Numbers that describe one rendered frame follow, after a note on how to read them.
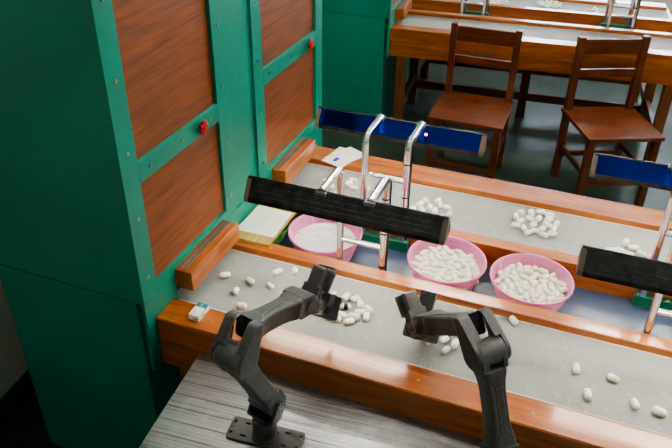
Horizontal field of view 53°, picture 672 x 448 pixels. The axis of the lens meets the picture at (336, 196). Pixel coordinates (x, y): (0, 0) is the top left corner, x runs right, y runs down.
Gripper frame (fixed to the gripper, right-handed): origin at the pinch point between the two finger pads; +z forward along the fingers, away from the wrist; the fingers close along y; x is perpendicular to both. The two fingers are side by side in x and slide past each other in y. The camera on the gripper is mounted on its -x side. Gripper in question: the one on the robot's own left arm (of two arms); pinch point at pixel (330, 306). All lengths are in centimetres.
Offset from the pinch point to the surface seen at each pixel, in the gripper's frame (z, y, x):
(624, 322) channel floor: 47, -82, -18
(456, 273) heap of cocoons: 41, -28, -20
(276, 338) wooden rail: -1.2, 13.0, 12.8
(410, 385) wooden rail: -3.5, -27.7, 14.5
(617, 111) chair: 232, -78, -148
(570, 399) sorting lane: 8, -68, 8
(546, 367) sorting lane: 15, -61, 1
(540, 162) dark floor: 267, -39, -118
